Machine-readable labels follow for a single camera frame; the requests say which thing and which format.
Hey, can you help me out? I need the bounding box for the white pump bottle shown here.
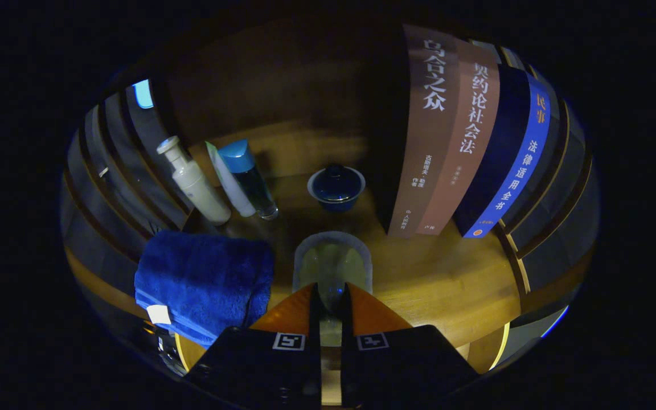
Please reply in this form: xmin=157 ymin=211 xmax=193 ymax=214
xmin=156 ymin=136 xmax=232 ymax=225

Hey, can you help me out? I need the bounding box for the dark brown book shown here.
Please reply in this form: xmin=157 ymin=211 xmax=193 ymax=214
xmin=387 ymin=24 xmax=460 ymax=238

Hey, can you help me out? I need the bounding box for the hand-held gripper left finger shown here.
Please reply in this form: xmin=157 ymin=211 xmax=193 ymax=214
xmin=184 ymin=283 xmax=322 ymax=408

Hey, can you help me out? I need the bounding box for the brown wooden cabinet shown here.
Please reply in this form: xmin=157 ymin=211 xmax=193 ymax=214
xmin=60 ymin=17 xmax=600 ymax=376

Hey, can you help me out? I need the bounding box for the blue lidded teacup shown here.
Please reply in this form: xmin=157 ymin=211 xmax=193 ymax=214
xmin=307 ymin=165 xmax=366 ymax=213

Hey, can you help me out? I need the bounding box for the wooden countertop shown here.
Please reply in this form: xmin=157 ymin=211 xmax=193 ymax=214
xmin=66 ymin=171 xmax=534 ymax=371

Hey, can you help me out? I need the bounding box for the teal capped bottle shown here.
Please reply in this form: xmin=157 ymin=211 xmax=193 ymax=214
xmin=218 ymin=139 xmax=279 ymax=221

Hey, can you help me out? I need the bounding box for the blue folded towel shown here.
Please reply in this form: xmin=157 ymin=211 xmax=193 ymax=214
xmin=134 ymin=230 xmax=274 ymax=349

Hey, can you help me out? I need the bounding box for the light brown book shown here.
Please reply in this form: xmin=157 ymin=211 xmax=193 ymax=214
xmin=416 ymin=41 xmax=501 ymax=236

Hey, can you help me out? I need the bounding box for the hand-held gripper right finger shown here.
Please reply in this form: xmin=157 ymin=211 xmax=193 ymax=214
xmin=341 ymin=282 xmax=479 ymax=408

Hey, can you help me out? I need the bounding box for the blue book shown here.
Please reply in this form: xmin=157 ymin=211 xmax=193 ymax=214
xmin=453 ymin=64 xmax=551 ymax=239

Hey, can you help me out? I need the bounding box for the white green tube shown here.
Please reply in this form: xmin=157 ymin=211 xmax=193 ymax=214
xmin=205 ymin=141 xmax=256 ymax=218

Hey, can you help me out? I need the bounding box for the yellow handled white sponge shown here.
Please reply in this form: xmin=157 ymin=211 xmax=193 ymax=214
xmin=292 ymin=231 xmax=373 ymax=348

